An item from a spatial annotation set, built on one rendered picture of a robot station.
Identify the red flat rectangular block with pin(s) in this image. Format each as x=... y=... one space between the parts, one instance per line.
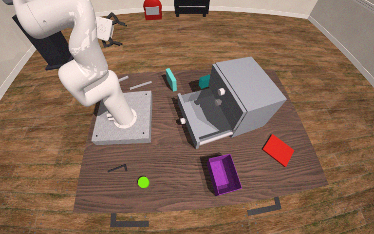
x=278 y=150

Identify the purple open box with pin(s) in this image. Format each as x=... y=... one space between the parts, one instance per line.
x=223 y=174

